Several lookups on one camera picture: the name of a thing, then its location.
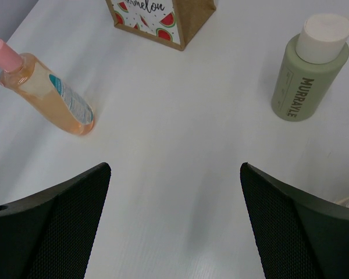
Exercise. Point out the watermelon print canvas bag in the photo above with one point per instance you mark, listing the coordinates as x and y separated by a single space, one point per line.
171 23

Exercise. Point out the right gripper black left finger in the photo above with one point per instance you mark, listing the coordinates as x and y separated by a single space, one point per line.
50 234

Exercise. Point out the green bottle white cap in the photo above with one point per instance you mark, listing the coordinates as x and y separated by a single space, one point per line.
312 60

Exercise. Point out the orange bottle pink cap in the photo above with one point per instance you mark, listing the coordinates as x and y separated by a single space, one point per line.
27 76

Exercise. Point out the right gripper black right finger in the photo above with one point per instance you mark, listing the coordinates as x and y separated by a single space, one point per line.
298 235

